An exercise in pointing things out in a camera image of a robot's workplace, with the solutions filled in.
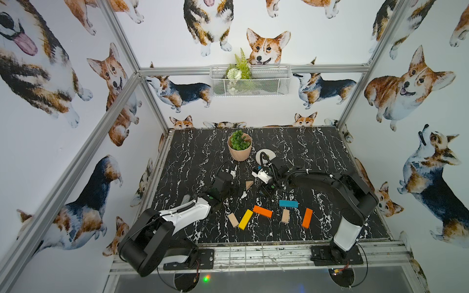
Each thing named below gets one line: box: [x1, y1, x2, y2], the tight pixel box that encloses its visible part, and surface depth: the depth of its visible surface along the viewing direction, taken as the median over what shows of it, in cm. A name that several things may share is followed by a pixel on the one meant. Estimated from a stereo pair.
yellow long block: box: [238, 208, 254, 231], surface depth 85 cm
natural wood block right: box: [281, 208, 291, 223], surface depth 87 cm
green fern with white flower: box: [222, 47, 253, 80], surface depth 84 cm
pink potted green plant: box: [227, 129, 253, 162], surface depth 99 cm
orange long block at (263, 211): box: [252, 205, 273, 219], surface depth 88 cm
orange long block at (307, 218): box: [301, 207, 314, 229], surface depth 85 cm
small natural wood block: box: [227, 212, 240, 228], surface depth 85 cm
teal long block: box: [279, 199, 299, 209], surface depth 90 cm
